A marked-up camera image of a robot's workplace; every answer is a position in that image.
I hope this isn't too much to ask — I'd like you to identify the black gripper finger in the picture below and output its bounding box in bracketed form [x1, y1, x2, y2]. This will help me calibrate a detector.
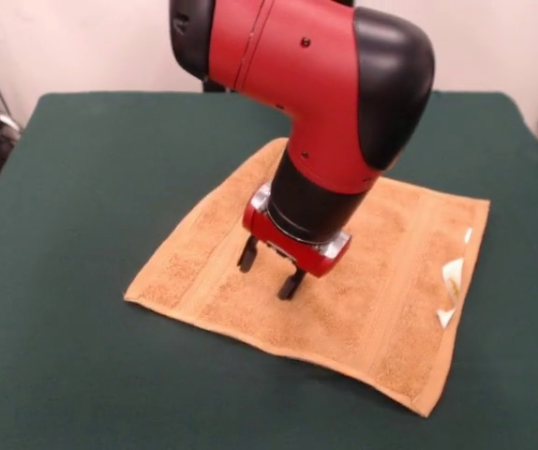
[236, 235, 261, 274]
[276, 264, 307, 301]

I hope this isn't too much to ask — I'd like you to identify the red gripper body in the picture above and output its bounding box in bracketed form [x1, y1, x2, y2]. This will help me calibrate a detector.
[241, 183, 352, 279]

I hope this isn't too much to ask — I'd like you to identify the orange terry towel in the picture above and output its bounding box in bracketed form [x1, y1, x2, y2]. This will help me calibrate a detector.
[123, 137, 492, 418]

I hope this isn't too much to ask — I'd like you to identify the dark green table cloth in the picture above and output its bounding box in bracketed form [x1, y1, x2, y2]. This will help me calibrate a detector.
[0, 91, 538, 450]

